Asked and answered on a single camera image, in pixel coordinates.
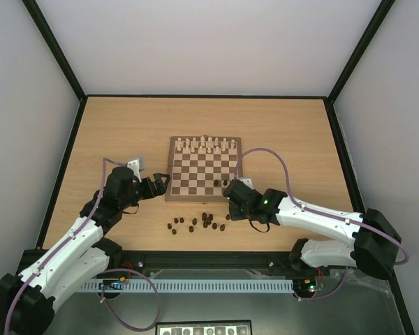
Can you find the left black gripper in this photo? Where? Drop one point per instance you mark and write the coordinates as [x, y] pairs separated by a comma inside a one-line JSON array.
[[160, 188]]

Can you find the black aluminium frame rail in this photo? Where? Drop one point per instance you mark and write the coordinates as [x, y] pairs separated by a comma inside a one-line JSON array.
[[268, 263]]

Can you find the white slotted cable duct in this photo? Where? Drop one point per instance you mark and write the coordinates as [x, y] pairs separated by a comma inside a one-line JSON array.
[[280, 286]]

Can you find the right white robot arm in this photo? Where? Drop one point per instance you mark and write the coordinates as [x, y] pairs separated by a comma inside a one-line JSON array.
[[366, 241]]

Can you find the wooden chess board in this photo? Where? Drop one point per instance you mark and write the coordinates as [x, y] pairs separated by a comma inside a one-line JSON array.
[[192, 176]]

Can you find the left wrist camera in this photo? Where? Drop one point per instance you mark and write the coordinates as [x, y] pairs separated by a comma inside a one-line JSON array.
[[136, 164]]

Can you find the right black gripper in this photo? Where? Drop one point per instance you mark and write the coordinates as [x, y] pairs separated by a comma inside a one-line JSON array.
[[235, 192]]

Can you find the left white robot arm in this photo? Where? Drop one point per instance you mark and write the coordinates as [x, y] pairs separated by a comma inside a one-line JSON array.
[[30, 299]]

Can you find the white chess pieces row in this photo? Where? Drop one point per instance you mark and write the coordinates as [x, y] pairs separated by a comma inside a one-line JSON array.
[[206, 144]]

